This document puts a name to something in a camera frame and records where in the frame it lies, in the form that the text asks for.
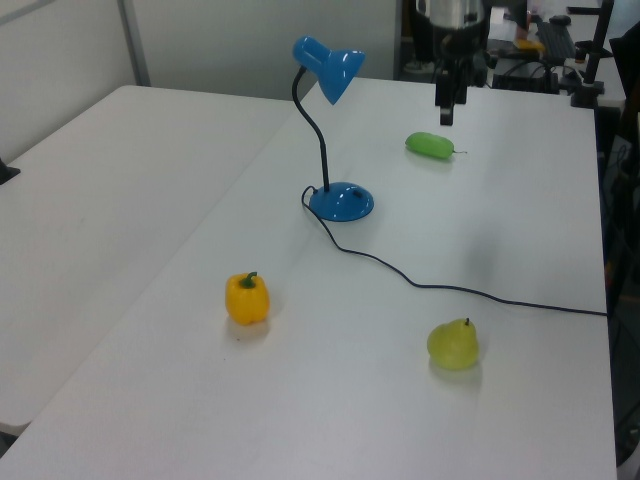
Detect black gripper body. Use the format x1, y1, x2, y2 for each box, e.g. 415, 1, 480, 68
432, 24, 490, 109

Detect blue gooseneck desk lamp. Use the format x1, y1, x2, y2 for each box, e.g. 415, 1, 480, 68
291, 34, 376, 223

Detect green cucumber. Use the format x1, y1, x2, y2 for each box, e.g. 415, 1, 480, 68
403, 131, 469, 162

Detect person legs in dark trousers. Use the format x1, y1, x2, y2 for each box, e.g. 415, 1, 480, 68
403, 0, 439, 76

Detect black electronics box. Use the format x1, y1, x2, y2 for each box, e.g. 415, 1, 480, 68
491, 59, 561, 94

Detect black keyboard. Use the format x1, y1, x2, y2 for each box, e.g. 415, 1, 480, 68
535, 21, 579, 61

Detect green-yellow pear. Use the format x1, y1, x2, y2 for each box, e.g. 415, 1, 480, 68
426, 317, 482, 372

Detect yellow bell pepper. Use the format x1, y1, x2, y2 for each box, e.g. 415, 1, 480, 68
224, 271, 272, 327

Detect black camera stand with clamp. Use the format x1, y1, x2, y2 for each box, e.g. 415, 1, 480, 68
569, 0, 618, 108

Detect thin black lamp power cable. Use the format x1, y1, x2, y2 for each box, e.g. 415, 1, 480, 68
300, 185, 609, 318

